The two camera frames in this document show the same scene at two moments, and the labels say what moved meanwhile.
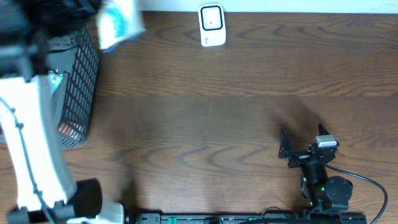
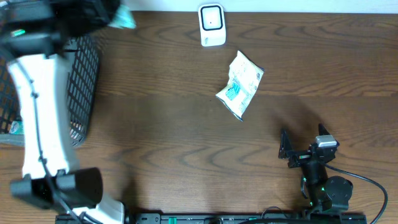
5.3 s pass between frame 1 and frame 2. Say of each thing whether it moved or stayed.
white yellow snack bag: moved
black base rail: stayed
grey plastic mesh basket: stayed
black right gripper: stayed
